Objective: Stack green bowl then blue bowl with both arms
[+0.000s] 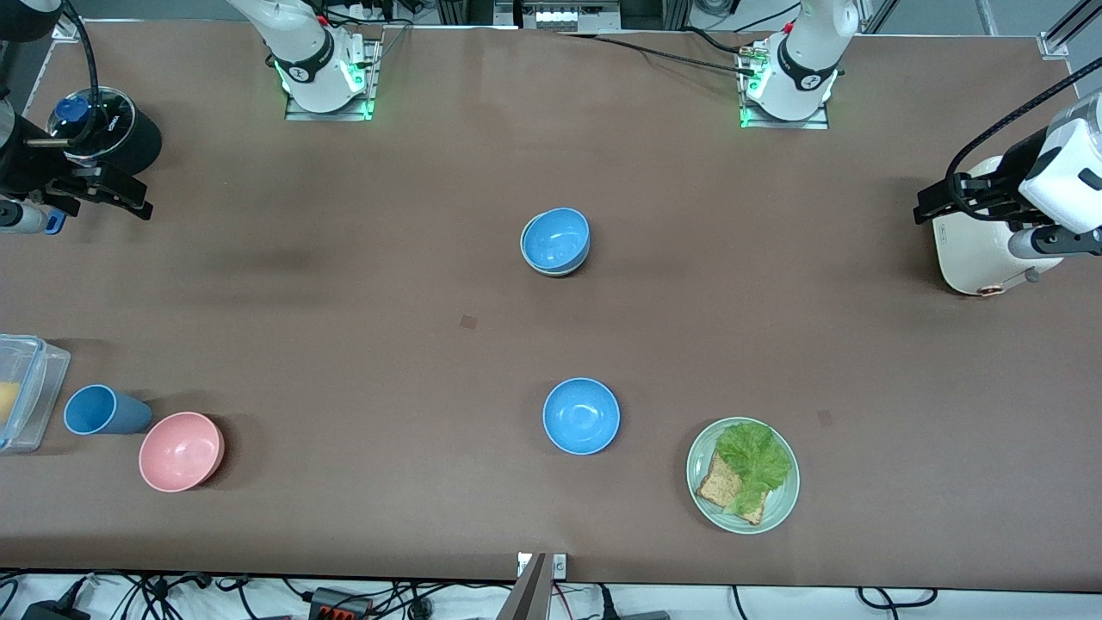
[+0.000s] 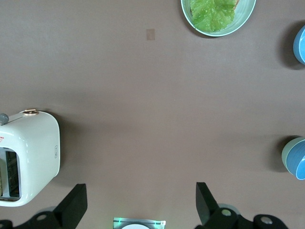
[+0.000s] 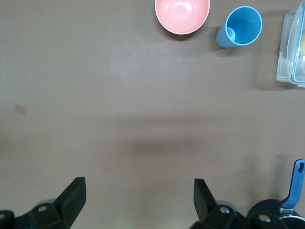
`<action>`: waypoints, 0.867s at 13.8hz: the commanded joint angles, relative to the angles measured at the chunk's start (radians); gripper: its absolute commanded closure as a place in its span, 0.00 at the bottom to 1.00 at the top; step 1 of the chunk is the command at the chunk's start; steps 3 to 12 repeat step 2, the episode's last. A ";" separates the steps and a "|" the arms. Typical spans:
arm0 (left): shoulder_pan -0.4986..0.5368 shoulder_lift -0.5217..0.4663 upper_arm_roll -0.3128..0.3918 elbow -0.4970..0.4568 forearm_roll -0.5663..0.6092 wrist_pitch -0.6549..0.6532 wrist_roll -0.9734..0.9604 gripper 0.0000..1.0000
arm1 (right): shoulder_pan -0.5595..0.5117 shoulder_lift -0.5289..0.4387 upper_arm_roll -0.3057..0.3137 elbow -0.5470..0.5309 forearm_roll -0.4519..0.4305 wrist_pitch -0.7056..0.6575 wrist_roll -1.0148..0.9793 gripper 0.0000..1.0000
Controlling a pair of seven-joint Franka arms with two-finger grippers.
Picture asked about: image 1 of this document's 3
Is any blue cup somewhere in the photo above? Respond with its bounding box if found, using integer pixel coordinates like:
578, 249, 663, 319
64, 384, 155, 437

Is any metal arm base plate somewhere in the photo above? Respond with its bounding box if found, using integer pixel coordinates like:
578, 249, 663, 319
738, 39, 833, 131
284, 33, 382, 122

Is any clear plastic container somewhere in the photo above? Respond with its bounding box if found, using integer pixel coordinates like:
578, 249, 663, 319
0, 334, 72, 455

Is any white toaster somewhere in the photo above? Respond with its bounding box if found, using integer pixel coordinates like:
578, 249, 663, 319
932, 155, 1066, 299

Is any aluminium corner bracket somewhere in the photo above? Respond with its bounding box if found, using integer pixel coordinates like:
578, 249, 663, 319
1038, 0, 1102, 60

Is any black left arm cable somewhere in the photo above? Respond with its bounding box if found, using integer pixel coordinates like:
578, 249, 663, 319
944, 55, 1102, 204

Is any pink bowl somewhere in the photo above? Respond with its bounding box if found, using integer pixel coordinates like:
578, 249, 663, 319
139, 412, 227, 494

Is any black round jar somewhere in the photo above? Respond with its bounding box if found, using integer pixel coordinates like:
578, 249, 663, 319
46, 86, 164, 180

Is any silver electronics box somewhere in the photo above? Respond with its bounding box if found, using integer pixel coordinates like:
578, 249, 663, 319
514, 0, 623, 34

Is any lettuce leaf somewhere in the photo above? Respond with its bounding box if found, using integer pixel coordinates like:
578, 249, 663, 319
715, 421, 794, 518

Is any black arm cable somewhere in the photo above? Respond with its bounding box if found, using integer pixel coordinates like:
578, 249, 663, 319
944, 55, 1102, 204
57, 0, 101, 146

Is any green plate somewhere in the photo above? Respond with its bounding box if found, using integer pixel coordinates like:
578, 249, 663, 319
686, 417, 802, 536

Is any black table cable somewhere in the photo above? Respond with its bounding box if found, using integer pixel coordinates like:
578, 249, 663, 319
558, 32, 758, 78
678, 26, 755, 55

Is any blue bowl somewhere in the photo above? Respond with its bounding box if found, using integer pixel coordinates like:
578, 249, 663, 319
520, 208, 592, 273
542, 377, 622, 456

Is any green bowl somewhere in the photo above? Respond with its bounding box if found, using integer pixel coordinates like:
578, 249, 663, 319
522, 245, 592, 278

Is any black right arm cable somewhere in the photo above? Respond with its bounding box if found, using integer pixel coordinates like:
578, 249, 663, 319
57, 0, 101, 146

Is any grey metal post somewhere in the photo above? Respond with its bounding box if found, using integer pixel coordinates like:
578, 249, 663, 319
495, 554, 553, 620

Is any brown bread slice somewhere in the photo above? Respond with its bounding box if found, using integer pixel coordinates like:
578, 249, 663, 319
695, 451, 768, 527

